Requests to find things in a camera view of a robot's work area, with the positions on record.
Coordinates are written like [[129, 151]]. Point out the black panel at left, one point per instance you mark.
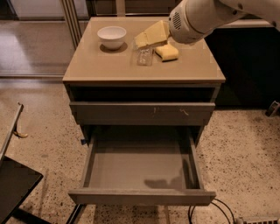
[[16, 183]]

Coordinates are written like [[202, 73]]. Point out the white floor vent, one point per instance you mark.
[[257, 220]]

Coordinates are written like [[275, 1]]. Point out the small dark floor object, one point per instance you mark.
[[273, 109]]

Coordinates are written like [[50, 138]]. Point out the clear plastic water bottle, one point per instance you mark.
[[145, 56]]

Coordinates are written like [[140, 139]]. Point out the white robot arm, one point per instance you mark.
[[232, 10]]

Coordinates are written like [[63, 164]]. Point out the closed grey top drawer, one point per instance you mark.
[[142, 113]]

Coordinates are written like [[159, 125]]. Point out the tan drawer cabinet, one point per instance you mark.
[[97, 74]]

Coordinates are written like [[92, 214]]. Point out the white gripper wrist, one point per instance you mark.
[[181, 28]]

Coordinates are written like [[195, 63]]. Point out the open grey middle drawer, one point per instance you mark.
[[142, 166]]

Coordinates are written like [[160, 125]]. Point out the yellow sponge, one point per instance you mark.
[[167, 52]]

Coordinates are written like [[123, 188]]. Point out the white ceramic bowl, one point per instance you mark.
[[112, 37]]

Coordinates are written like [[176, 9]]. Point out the metal bar with hook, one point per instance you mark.
[[12, 131]]

